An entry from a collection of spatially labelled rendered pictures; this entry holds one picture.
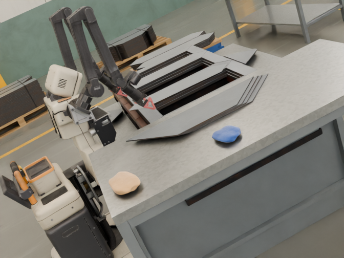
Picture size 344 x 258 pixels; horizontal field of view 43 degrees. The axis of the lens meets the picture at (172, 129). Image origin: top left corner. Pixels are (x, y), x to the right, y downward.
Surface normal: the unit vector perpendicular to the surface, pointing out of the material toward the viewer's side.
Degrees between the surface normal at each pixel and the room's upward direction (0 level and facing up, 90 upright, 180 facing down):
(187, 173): 0
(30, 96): 90
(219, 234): 90
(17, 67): 90
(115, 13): 90
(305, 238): 0
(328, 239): 0
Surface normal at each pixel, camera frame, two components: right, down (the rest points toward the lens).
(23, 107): 0.47, 0.22
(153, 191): -0.36, -0.84
